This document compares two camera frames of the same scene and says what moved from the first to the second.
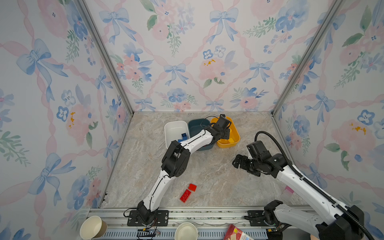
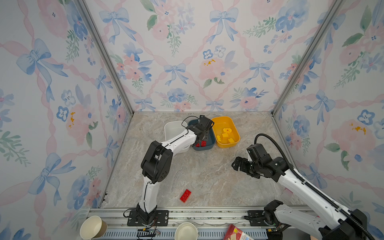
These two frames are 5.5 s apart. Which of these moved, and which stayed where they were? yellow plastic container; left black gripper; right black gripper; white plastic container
Moved: left black gripper
Stayed: white plastic container; yellow plastic container; right black gripper
